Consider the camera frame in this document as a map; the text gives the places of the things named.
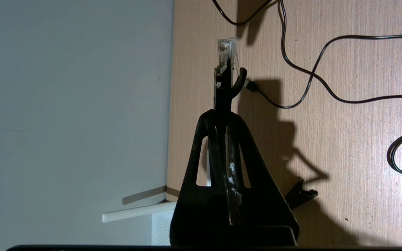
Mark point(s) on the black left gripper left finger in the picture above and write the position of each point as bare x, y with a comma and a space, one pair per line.
194, 209

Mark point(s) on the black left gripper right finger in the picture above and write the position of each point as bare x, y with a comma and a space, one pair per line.
260, 209

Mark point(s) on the white router with antennas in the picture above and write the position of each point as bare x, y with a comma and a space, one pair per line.
141, 211

